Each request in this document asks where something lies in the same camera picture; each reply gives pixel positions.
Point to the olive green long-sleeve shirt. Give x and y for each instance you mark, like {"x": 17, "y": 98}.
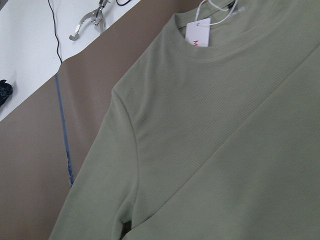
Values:
{"x": 210, "y": 143}

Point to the white paper price tag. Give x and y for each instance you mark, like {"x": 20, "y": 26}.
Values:
{"x": 197, "y": 33}

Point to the dark rolled cloth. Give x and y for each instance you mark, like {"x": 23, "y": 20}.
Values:
{"x": 6, "y": 90}

